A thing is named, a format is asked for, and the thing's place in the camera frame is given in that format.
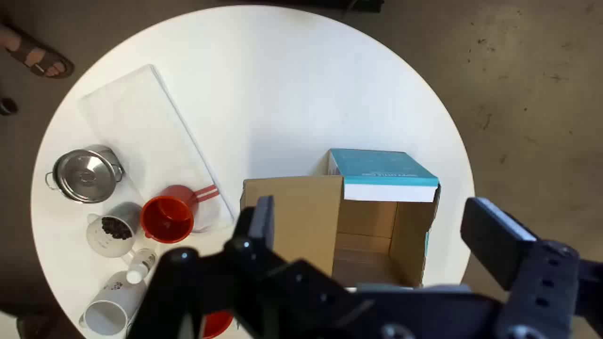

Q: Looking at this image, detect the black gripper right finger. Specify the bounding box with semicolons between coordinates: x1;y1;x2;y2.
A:
460;195;541;291

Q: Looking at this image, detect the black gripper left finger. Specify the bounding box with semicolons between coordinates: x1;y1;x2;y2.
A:
232;193;277;255

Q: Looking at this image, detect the blue cardboard box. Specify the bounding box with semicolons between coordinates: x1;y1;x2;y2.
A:
239;146;443;289

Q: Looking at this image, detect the clear glass cup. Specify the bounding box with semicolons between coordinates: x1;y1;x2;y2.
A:
85;201;143;259

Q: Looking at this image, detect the white cutting board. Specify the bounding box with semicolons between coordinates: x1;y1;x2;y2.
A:
75;61;239;233

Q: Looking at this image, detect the white ceramic mug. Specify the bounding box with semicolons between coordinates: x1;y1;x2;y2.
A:
79;248;158;336

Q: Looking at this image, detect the small steel pot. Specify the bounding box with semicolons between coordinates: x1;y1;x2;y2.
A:
43;144;126;205

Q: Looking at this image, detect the foot in brown sandal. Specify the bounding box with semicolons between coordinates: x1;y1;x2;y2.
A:
0;20;75;80

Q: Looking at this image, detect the red plastic cup with handle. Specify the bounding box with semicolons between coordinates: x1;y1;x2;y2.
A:
139;182;222;244

